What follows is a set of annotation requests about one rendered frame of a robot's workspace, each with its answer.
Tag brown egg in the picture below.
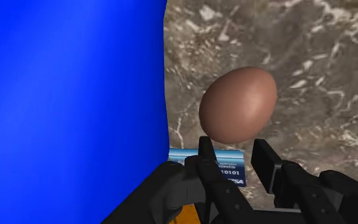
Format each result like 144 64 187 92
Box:
198 66 278 144

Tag orange flat object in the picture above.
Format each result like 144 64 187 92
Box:
173 203 202 224

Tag blue payment card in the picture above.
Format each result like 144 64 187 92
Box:
168 148 247 188

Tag large blue rounded object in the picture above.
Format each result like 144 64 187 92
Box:
0 0 171 224

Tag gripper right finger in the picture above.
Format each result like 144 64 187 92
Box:
250 138 358 224

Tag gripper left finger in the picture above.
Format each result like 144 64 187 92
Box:
101 136 254 224

